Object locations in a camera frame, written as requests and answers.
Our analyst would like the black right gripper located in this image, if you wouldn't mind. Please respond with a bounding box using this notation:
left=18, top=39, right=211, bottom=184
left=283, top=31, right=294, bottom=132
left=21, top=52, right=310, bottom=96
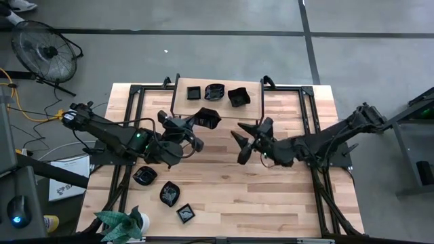
left=230, top=117, right=275, bottom=155

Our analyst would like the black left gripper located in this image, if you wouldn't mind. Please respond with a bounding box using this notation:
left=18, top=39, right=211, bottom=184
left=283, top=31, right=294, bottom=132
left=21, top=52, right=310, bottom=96
left=157, top=110, right=205, bottom=143

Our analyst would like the black deep square bowl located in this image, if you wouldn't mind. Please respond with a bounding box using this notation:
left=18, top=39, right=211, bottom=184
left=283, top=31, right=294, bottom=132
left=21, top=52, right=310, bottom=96
left=226, top=87, right=252, bottom=108
left=193, top=106, right=222, bottom=131

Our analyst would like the small black square dish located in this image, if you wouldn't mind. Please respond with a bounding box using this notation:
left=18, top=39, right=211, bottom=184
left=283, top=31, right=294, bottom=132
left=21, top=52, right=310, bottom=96
left=186, top=85, right=202, bottom=101

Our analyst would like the black wavy oval plate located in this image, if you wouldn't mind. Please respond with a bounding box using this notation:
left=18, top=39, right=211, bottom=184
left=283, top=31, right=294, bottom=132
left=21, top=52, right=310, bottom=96
left=132, top=165, right=159, bottom=186

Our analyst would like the black leaf-shaped plate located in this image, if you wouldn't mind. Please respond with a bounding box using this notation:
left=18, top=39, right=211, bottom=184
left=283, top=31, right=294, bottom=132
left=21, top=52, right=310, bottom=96
left=159, top=180, right=181, bottom=208

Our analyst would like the wooden shelf with black legs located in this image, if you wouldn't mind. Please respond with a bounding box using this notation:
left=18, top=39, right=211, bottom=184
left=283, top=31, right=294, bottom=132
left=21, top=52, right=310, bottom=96
left=169, top=73, right=267, bottom=132

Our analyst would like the black square rimmed plate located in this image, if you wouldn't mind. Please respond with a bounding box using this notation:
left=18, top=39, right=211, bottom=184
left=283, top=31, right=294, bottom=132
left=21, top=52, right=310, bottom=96
left=175, top=203, right=197, bottom=225

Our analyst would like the green plant in white pot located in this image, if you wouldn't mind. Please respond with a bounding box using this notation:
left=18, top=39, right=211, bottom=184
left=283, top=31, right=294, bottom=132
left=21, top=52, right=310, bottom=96
left=94, top=205, right=151, bottom=244

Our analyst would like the white printed cardboard box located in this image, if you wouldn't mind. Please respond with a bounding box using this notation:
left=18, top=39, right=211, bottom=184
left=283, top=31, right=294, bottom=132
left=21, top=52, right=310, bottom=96
left=48, top=155, right=91, bottom=203

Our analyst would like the black metal bar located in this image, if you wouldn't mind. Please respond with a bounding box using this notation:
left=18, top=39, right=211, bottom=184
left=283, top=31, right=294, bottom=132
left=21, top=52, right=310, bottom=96
left=16, top=152, right=90, bottom=190

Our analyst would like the grey metal stand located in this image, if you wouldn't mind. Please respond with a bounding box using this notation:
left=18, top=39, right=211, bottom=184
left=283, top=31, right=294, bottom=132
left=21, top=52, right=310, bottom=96
left=393, top=86, right=434, bottom=198

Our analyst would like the black floor fan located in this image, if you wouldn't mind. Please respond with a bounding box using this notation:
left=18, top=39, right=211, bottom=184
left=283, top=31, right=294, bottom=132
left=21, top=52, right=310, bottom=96
left=9, top=20, right=84, bottom=98

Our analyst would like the black box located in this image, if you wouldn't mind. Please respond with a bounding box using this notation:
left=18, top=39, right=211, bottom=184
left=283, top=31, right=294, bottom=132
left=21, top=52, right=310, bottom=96
left=416, top=160, right=434, bottom=186

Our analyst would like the black computer mouse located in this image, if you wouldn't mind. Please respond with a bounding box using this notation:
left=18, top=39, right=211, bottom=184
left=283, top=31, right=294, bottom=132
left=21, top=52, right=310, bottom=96
left=6, top=195, right=33, bottom=230

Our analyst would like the person's foot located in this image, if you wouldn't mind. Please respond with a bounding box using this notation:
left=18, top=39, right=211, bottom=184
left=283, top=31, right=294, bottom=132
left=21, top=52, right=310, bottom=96
left=7, top=0, right=38, bottom=13
left=0, top=5, right=25, bottom=27

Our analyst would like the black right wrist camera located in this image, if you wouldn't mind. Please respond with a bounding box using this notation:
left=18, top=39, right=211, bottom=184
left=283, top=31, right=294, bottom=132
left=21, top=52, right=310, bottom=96
left=236, top=144, right=254, bottom=166

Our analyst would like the black metal table frame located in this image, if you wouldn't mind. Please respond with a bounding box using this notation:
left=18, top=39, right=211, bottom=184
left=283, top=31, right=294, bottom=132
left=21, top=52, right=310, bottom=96
left=81, top=75, right=366, bottom=244

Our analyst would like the white floor cable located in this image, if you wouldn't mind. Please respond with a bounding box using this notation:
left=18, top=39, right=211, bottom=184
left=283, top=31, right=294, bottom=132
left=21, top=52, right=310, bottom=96
left=36, top=140, right=98, bottom=162

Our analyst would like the yellow extension cable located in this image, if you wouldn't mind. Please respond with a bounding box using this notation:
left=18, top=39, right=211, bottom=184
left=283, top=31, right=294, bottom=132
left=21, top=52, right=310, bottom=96
left=0, top=67, right=67, bottom=123

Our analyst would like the black floor cable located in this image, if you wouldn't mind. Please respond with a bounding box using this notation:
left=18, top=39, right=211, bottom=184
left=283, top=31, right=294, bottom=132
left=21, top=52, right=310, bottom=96
left=6, top=87, right=109, bottom=150

